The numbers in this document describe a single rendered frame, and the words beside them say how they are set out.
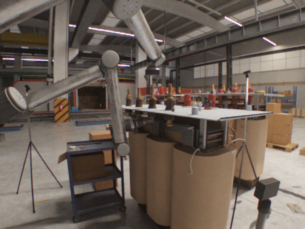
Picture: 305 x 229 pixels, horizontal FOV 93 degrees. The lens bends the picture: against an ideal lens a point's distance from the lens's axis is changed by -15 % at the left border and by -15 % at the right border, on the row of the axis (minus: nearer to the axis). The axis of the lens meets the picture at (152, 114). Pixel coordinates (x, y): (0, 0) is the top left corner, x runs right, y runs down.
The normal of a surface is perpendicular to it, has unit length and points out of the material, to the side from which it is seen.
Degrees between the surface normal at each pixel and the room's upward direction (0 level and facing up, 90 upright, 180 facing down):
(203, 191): 90
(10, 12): 130
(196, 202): 90
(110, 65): 91
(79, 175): 90
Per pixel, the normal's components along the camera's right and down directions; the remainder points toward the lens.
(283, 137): -0.85, 0.05
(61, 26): 0.52, 0.08
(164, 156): -0.28, 0.09
